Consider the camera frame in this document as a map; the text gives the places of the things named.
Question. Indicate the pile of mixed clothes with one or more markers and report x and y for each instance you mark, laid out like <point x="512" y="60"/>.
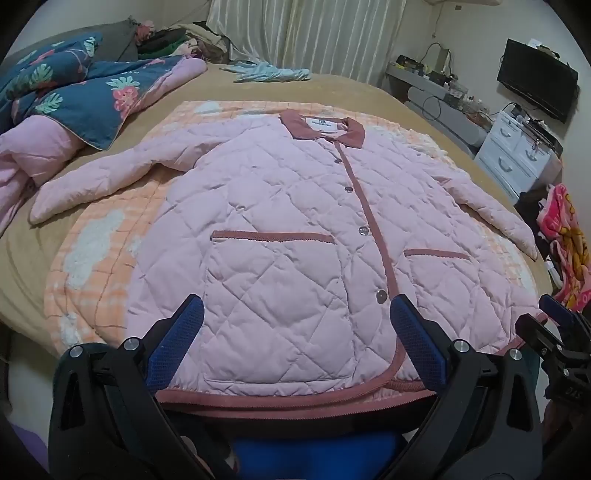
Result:
<point x="184" y="44"/>

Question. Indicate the clutter of small table bottles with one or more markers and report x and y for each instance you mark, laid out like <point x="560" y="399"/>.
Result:
<point x="452" y="90"/>

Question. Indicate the black set-top box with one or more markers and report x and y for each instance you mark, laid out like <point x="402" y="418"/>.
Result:
<point x="545" y="134"/>

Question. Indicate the pink quilted jacket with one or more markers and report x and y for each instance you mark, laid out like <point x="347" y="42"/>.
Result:
<point x="277" y="207"/>

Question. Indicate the orange checked blanket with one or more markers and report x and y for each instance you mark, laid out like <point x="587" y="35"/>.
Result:
<point x="101" y="221"/>

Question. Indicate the blue cloth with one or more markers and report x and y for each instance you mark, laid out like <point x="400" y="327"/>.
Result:
<point x="314" y="454"/>

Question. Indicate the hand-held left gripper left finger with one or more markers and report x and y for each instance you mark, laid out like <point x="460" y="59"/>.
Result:
<point x="178" y="341"/>

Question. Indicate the grey dressing table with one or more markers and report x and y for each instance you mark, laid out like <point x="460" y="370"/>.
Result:
<point x="443" y="115"/>

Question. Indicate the bed with tan cover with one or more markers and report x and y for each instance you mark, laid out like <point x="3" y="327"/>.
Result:
<point x="277" y="92"/>

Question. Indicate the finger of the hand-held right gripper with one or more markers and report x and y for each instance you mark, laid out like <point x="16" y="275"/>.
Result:
<point x="556" y="307"/>
<point x="535" y="330"/>

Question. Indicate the blue floral pillow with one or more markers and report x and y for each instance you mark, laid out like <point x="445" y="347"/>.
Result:
<point x="41" y="64"/>

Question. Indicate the light blue garment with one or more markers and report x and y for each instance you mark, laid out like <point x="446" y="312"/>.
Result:
<point x="268" y="73"/>

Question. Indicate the dark garment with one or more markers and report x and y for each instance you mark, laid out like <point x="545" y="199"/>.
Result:
<point x="531" y="207"/>

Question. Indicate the blue floral quilt pink lining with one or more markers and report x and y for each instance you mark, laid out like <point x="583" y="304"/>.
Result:
<point x="83" y="101"/>

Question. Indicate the black wall television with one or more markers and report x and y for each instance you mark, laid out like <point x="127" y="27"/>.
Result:
<point x="538" y="81"/>

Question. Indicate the white striped curtain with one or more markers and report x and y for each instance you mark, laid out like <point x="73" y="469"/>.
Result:
<point x="304" y="32"/>

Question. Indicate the white drawer cabinet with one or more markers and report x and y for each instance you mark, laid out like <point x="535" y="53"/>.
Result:
<point x="512" y="152"/>

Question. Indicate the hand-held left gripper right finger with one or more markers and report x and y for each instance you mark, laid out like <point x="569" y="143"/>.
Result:
<point x="418" y="341"/>

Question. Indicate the pink printed towel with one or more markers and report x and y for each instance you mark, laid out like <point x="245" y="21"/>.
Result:
<point x="565" y="240"/>

